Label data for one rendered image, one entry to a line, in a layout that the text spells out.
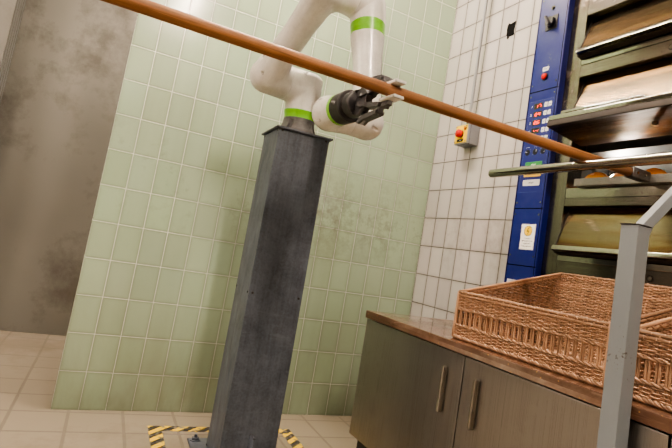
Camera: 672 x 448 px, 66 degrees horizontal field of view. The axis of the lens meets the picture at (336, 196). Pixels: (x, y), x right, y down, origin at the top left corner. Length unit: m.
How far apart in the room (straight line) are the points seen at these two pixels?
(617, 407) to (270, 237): 1.16
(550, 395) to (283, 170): 1.10
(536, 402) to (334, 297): 1.37
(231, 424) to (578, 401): 1.12
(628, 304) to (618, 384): 0.16
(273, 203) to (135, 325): 0.86
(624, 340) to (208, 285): 1.69
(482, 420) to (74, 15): 3.28
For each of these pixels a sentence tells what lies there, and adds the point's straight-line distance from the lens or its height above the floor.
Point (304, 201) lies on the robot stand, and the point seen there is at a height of 0.95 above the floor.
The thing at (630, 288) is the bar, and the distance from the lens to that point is 1.25.
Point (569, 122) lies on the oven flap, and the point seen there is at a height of 1.39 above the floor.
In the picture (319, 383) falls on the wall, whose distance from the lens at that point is 2.68.
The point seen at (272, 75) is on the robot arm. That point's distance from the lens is 1.92.
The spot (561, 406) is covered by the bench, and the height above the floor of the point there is 0.52.
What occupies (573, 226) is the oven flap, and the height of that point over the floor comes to 1.03.
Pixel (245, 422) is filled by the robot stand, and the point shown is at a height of 0.16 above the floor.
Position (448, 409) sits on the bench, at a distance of 1.73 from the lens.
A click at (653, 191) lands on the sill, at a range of 1.99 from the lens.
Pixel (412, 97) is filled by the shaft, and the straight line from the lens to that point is 1.31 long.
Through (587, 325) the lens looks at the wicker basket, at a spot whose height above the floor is 0.71.
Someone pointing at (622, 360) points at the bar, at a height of 0.67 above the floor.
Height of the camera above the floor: 0.79
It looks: 6 degrees up
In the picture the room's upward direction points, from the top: 10 degrees clockwise
